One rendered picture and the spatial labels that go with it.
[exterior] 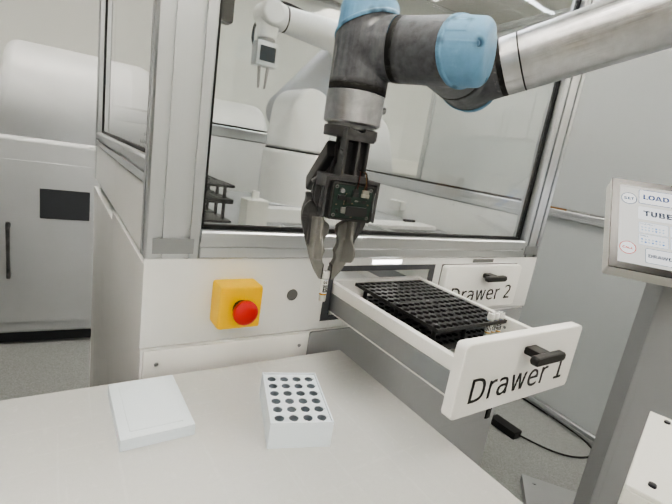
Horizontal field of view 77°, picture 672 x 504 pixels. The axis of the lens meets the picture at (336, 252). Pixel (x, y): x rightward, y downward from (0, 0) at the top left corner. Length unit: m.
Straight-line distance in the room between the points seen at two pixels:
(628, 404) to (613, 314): 0.80
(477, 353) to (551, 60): 0.38
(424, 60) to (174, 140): 0.36
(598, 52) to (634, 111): 1.78
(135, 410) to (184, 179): 0.32
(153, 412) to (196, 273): 0.21
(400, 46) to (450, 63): 0.06
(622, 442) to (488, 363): 1.08
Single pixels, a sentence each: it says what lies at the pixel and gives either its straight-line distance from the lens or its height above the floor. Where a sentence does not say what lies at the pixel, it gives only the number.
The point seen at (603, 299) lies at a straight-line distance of 2.36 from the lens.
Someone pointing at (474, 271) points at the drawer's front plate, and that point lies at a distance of 1.08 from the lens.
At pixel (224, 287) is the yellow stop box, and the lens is 0.68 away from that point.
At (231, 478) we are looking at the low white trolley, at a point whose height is 0.76.
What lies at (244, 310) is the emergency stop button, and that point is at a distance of 0.67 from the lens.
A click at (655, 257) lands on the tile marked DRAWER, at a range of 1.41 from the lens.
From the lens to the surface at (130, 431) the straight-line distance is 0.61.
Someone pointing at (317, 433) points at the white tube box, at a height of 0.78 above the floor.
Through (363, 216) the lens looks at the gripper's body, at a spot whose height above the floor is 1.07.
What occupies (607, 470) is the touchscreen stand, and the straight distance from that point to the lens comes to 1.72.
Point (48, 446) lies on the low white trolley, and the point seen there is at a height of 0.76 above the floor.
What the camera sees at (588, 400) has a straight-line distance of 2.48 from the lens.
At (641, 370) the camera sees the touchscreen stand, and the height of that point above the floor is 0.66.
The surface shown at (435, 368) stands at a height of 0.86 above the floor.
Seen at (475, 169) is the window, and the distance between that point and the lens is 1.05.
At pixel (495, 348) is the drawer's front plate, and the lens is 0.62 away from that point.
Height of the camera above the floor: 1.13
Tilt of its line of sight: 13 degrees down
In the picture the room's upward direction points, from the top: 9 degrees clockwise
